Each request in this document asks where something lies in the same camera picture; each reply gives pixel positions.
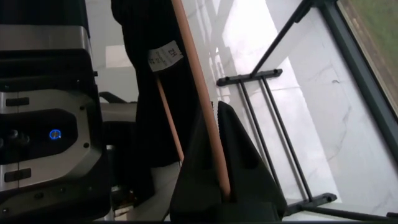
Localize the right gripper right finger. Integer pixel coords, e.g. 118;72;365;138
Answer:
217;100;289;217

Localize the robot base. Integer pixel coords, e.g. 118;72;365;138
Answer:
0;0;181;222

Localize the window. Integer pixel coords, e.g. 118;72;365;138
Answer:
317;0;398;122

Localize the pink clothes hanger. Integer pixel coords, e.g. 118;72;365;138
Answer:
154;0;231;200

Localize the black clothes rack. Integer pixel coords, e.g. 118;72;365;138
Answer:
216;0;398;222

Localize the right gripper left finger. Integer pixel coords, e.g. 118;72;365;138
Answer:
169;110;225;222

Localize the black garment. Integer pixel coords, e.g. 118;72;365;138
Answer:
111;0;215;169

